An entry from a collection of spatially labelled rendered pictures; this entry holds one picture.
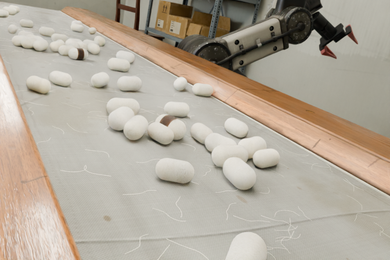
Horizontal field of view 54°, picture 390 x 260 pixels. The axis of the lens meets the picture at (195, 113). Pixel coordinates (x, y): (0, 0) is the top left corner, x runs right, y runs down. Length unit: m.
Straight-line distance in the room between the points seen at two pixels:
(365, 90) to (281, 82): 0.70
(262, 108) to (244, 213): 0.28
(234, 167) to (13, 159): 0.16
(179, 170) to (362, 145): 0.23
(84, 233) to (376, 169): 0.30
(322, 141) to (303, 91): 2.45
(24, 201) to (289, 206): 0.20
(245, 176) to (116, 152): 0.12
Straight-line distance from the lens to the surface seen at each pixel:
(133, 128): 0.37
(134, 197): 0.28
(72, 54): 0.72
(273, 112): 0.53
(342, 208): 0.35
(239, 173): 0.31
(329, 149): 0.46
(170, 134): 0.37
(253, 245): 0.22
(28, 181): 0.24
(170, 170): 0.30
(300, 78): 2.94
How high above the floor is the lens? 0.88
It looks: 16 degrees down
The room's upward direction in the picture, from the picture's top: 12 degrees clockwise
